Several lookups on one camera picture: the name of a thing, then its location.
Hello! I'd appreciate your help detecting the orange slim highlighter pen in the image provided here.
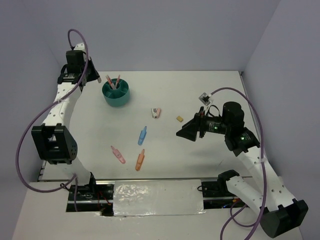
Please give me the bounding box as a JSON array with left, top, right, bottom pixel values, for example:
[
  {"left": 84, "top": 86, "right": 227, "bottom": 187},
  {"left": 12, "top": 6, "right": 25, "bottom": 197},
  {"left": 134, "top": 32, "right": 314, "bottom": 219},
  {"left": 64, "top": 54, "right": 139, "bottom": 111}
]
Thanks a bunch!
[{"left": 106, "top": 75, "right": 115, "bottom": 90}]

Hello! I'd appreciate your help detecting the silver foil sheet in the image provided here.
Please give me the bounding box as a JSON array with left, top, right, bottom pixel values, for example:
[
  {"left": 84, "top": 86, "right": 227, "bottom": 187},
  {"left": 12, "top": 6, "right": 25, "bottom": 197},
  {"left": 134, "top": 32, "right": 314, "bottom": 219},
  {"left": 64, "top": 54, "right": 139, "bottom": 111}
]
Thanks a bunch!
[{"left": 113, "top": 179, "right": 205, "bottom": 217}]

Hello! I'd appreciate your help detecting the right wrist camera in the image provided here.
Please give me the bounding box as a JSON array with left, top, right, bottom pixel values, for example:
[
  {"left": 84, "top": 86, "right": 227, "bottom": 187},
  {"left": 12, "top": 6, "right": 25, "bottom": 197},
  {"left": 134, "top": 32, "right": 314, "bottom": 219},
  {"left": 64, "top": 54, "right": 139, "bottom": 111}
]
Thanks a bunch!
[{"left": 198, "top": 92, "right": 212, "bottom": 113}]

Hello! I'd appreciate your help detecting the teal round organizer container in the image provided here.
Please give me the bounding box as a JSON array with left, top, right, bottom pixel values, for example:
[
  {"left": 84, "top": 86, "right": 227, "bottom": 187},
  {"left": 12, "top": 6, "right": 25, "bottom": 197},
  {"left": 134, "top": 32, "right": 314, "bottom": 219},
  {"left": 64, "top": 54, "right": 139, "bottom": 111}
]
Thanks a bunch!
[{"left": 102, "top": 78, "right": 131, "bottom": 108}]

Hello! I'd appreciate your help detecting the blue stubby highlighter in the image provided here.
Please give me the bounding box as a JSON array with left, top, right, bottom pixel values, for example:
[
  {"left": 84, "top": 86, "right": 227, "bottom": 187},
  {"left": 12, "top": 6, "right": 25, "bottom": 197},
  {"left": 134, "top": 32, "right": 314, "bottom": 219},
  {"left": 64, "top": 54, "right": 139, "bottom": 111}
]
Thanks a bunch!
[{"left": 137, "top": 126, "right": 147, "bottom": 146}]

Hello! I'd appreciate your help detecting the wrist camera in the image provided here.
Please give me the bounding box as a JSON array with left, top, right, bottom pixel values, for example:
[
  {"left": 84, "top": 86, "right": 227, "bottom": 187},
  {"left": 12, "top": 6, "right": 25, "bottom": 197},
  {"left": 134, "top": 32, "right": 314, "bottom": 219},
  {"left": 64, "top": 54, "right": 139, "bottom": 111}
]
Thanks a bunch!
[
  {"left": 198, "top": 92, "right": 212, "bottom": 113},
  {"left": 71, "top": 42, "right": 87, "bottom": 53}
]

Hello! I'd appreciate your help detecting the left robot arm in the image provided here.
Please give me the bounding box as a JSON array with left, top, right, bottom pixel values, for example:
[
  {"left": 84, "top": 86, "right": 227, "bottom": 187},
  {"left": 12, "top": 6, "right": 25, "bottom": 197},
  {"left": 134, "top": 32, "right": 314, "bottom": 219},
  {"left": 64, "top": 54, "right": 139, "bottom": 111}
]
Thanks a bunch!
[{"left": 31, "top": 48, "right": 101, "bottom": 200}]

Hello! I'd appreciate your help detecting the orange stubby highlighter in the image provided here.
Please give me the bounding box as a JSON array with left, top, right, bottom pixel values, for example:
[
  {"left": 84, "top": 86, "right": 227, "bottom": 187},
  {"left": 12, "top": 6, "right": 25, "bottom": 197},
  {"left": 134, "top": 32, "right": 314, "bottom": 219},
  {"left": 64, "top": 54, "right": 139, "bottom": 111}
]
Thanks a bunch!
[{"left": 135, "top": 149, "right": 145, "bottom": 171}]

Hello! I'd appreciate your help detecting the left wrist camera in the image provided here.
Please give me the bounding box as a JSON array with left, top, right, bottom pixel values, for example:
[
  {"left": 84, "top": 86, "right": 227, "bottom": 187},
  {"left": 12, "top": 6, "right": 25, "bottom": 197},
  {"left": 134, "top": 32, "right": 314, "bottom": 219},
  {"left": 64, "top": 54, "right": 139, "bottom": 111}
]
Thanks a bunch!
[{"left": 71, "top": 42, "right": 87, "bottom": 53}]

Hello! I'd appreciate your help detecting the pink stubby highlighter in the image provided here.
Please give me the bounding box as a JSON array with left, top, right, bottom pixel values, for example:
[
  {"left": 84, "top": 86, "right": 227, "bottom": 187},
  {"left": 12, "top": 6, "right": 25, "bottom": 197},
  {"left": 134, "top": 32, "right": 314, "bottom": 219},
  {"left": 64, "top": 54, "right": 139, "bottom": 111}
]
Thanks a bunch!
[{"left": 110, "top": 145, "right": 126, "bottom": 164}]

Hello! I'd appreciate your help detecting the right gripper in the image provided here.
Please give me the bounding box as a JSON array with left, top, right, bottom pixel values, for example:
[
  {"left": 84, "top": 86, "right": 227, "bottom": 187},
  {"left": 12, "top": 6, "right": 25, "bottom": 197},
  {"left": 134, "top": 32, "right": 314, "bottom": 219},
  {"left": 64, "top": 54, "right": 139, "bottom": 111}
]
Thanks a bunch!
[{"left": 176, "top": 106, "right": 230, "bottom": 141}]

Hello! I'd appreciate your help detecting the pink grey mini stapler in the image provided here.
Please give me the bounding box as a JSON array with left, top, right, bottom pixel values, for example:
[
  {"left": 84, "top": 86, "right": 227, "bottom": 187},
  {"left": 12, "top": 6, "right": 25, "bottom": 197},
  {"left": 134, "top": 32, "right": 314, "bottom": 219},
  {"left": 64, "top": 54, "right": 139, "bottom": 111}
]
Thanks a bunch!
[{"left": 151, "top": 108, "right": 161, "bottom": 119}]

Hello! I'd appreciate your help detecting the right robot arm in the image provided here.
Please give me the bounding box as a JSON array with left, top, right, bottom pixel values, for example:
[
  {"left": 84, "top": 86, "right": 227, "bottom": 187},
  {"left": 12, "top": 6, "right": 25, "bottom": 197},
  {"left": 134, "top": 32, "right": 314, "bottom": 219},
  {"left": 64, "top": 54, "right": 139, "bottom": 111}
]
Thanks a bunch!
[{"left": 176, "top": 101, "right": 309, "bottom": 238}]

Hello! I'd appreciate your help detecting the yellow eraser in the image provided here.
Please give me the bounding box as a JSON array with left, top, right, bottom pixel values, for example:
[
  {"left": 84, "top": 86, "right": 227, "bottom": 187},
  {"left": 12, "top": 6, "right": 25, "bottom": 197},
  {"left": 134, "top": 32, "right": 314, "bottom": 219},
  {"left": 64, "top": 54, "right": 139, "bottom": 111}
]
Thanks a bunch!
[{"left": 176, "top": 116, "right": 184, "bottom": 123}]

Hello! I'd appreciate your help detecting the red slim highlighter pen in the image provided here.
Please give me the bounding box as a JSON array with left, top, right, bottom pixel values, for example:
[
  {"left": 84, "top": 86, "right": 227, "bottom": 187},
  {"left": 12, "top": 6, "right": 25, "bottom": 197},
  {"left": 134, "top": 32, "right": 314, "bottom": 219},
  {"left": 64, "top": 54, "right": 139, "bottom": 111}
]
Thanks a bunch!
[{"left": 114, "top": 74, "right": 121, "bottom": 89}]

